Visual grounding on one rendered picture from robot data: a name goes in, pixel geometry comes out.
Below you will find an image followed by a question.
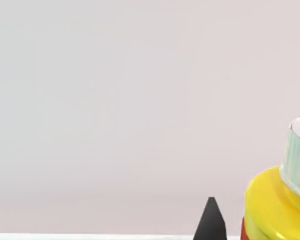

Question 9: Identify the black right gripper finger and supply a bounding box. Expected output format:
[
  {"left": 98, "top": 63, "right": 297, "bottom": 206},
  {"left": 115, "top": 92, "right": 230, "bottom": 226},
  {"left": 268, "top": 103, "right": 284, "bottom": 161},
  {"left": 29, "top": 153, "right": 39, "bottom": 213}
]
[{"left": 192, "top": 196, "right": 228, "bottom": 240}]

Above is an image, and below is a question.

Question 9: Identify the yellow bottle with white cap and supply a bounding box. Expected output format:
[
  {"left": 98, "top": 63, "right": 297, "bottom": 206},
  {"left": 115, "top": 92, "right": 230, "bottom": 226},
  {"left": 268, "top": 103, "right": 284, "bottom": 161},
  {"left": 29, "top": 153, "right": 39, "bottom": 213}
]
[{"left": 239, "top": 113, "right": 300, "bottom": 240}]

